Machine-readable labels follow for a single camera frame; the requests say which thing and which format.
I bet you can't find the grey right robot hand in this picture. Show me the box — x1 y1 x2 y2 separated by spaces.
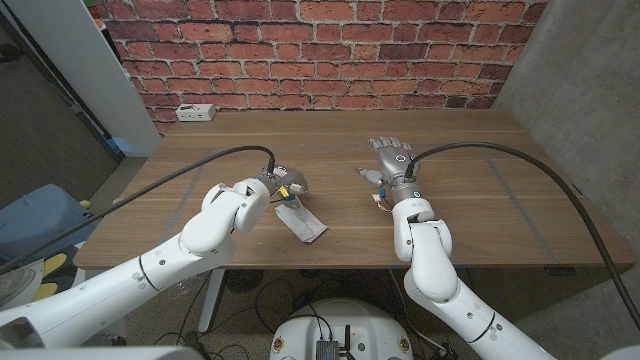
355 136 422 205

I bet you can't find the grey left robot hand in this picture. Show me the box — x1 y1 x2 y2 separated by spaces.
259 165 310 209

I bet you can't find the grey tape strip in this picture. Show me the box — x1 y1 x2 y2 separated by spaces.
154 149 214 254
479 144 559 265

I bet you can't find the white power strip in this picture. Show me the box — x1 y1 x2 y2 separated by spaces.
174 103 217 123

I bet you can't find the red brick printed backdrop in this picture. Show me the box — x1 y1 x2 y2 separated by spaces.
94 0 549 135

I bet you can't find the white table leg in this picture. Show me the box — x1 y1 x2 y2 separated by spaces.
198 268 226 334

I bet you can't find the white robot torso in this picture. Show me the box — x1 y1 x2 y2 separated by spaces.
269 298 415 360

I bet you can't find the black yellow foot pedal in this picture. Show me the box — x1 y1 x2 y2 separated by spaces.
29 252 69 304

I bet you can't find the white upright panel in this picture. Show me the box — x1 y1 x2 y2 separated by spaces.
4 0 162 159

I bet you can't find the grey white sneaker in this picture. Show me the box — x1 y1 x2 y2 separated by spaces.
0 267 37 307

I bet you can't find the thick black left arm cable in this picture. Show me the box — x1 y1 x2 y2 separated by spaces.
0 145 277 274

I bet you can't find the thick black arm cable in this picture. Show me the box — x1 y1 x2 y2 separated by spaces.
0 145 277 274
403 141 640 331

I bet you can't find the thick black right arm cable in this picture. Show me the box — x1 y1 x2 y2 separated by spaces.
403 141 640 331

